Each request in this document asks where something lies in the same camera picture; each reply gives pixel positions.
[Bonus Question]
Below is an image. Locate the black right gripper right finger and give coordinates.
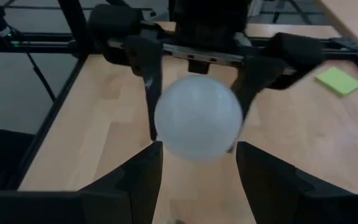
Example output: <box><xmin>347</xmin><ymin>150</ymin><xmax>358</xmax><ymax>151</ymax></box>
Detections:
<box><xmin>236</xmin><ymin>141</ymin><xmax>358</xmax><ymax>224</ymax></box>

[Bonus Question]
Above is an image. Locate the green sticky note pad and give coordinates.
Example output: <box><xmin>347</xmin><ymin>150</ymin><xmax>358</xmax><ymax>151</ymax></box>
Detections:
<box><xmin>314</xmin><ymin>66</ymin><xmax>358</xmax><ymax>98</ymax></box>

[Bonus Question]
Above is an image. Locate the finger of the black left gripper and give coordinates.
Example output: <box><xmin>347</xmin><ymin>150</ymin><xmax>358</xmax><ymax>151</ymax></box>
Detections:
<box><xmin>228</xmin><ymin>55</ymin><xmax>289</xmax><ymax>123</ymax></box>
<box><xmin>123</xmin><ymin>34</ymin><xmax>165</xmax><ymax>141</ymax></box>

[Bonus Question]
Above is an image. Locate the white lightbulb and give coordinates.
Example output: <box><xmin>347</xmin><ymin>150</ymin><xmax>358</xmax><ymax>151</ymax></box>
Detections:
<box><xmin>153</xmin><ymin>73</ymin><xmax>245</xmax><ymax>162</ymax></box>

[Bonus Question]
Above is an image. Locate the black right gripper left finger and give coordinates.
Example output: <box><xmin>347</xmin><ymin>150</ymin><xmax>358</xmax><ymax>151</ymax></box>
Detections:
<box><xmin>0</xmin><ymin>140</ymin><xmax>164</xmax><ymax>224</ymax></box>

